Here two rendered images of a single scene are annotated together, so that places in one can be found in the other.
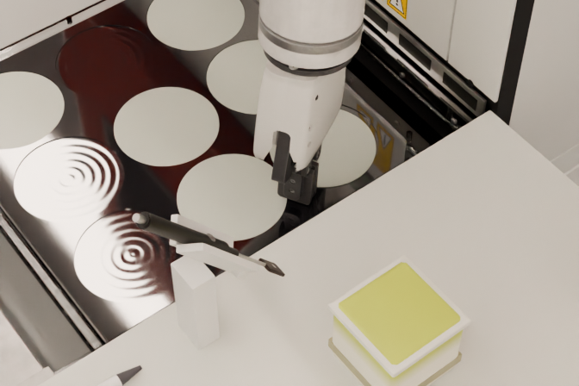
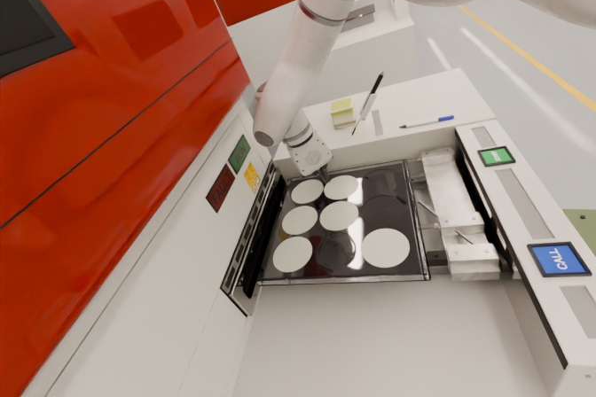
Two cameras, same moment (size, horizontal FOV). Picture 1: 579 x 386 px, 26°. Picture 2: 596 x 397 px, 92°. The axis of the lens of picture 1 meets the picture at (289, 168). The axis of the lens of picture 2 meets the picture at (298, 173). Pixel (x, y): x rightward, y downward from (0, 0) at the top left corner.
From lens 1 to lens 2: 1.28 m
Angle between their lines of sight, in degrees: 79
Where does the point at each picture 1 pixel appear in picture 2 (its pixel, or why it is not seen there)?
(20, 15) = (343, 357)
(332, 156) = (308, 187)
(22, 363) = (429, 173)
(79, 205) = (384, 200)
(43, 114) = (373, 238)
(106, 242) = (384, 187)
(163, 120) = (338, 217)
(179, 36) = (305, 246)
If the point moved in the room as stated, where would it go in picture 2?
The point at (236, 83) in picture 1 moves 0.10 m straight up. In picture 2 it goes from (307, 220) to (294, 192)
